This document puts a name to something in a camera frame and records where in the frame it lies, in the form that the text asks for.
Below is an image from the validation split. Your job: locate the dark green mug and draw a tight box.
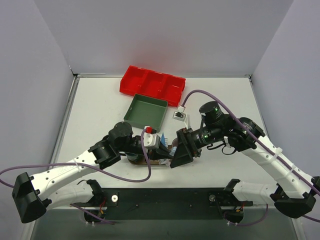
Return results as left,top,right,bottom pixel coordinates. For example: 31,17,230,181
125,152,145,162

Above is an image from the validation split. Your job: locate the lilac enamel mug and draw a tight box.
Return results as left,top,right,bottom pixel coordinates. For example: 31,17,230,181
171,138,179,148

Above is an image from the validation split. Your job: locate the blue toothpaste tube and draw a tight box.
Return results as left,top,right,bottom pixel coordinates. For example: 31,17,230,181
160,133,168,148

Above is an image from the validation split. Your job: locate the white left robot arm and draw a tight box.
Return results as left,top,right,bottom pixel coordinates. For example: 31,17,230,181
12,121,173,224

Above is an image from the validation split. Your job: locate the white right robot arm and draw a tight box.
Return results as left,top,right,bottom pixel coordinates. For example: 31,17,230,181
170,101,320,219

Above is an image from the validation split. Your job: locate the wooden oval tray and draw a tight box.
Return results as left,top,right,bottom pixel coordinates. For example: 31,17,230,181
128,156,172,166

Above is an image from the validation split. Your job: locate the green metal box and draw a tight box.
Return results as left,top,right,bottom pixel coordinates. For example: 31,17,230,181
123,94,169,132

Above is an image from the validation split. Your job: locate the red plastic organizer bin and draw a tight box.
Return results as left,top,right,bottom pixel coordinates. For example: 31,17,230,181
119,65,186,107

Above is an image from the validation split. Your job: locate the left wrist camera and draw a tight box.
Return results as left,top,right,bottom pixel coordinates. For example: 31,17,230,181
143,126,161,150

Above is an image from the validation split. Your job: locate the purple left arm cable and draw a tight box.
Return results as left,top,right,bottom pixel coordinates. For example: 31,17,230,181
0,128,152,226

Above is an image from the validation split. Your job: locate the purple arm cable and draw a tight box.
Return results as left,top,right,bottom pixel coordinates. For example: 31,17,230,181
0,128,152,226
181,89,320,227

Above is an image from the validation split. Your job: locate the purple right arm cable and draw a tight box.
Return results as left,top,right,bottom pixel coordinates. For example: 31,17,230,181
181,89,320,227

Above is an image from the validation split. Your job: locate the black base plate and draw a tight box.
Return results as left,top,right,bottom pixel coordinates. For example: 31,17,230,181
81,187,253,221

